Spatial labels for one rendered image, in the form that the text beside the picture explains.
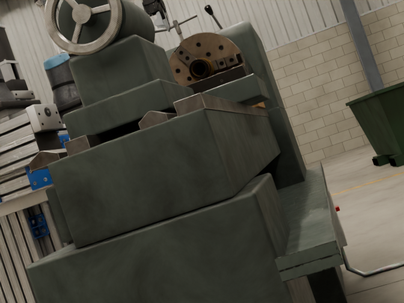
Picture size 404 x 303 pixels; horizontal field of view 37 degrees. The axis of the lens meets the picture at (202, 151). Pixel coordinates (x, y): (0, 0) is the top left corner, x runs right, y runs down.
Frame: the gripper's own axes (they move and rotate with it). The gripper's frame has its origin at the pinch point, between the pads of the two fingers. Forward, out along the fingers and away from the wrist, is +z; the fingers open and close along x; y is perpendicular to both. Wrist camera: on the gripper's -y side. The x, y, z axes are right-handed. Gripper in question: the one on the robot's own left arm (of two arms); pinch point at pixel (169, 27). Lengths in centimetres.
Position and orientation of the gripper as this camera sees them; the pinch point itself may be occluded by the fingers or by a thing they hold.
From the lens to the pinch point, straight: 268.9
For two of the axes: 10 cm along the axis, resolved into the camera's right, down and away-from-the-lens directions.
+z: 3.3, 9.5, -0.1
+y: -9.3, 3.2, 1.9
